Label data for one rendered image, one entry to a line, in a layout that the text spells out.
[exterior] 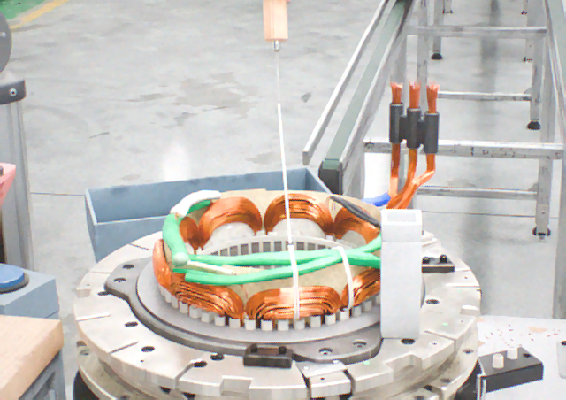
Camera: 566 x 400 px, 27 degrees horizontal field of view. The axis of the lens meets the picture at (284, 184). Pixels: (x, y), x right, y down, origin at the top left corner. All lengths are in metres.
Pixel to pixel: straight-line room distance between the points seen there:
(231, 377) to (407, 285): 0.14
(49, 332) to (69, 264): 2.83
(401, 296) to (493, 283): 2.75
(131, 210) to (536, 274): 2.51
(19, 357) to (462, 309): 0.34
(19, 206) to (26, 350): 0.40
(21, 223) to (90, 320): 0.44
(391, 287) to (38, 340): 0.29
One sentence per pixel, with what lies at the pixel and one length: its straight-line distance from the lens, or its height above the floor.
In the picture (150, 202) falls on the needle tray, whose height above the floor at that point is 1.04.
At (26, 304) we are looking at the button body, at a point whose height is 1.02.
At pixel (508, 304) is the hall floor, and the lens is 3.45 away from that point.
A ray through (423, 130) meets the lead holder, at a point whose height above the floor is 1.21.
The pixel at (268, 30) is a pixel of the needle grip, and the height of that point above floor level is 1.30.
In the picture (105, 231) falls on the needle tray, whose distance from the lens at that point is 1.16.
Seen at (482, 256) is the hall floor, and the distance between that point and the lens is 3.77.
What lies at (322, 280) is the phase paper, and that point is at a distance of 0.84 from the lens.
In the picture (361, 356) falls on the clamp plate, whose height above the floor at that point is 1.10.
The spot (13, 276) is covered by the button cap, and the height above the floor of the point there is 1.04.
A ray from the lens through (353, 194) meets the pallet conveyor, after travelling 2.65.
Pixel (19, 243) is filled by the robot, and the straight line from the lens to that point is 1.32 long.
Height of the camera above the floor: 1.49
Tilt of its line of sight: 20 degrees down
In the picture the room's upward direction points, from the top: 1 degrees counter-clockwise
